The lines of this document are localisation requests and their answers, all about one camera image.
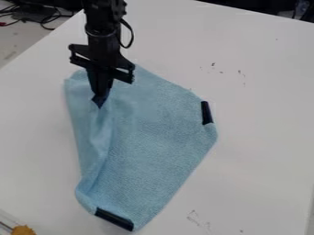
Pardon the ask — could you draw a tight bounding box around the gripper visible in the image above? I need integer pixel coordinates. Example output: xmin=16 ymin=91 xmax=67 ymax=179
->
xmin=67 ymin=30 xmax=137 ymax=99

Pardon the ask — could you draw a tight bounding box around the light blue cloth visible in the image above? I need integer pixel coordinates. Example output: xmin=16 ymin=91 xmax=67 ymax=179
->
xmin=62 ymin=63 xmax=219 ymax=232

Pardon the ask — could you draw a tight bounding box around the yellow toy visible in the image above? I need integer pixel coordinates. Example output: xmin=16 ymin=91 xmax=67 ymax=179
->
xmin=9 ymin=224 xmax=39 ymax=235

